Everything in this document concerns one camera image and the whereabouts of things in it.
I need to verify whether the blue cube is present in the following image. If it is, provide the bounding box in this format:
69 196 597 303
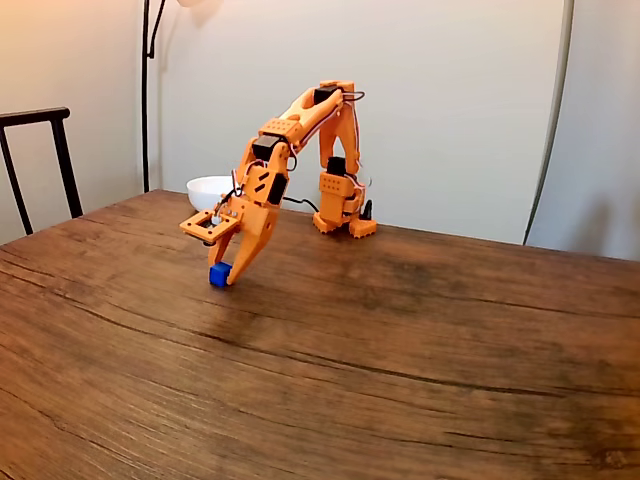
208 261 234 290

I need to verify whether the black cable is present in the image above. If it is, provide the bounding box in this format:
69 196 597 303
281 195 322 215

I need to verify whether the black floor lamp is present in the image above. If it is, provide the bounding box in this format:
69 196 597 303
140 0 224 194

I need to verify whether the orange camera mount with camera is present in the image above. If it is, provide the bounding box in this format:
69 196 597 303
179 206 242 247

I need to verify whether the white bowl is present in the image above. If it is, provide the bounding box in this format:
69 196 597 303
186 174 237 214

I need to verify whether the dark wooden chair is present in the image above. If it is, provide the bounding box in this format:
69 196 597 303
0 106 85 237

